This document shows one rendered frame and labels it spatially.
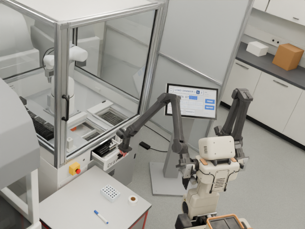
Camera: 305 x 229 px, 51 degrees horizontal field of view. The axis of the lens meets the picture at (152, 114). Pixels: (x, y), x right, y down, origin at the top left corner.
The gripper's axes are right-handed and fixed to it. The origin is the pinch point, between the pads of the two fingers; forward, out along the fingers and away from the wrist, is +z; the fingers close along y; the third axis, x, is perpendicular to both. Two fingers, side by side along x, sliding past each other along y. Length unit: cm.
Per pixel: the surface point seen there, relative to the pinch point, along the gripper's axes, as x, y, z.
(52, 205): 63, 8, 14
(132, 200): 20.1, -28.9, 12.6
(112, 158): 9.6, 2.9, -0.9
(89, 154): 19.1, 19.0, 0.5
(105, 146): -0.1, 19.3, 2.7
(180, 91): -87, 7, -26
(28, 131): 87, -2, -69
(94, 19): 25, 22, -108
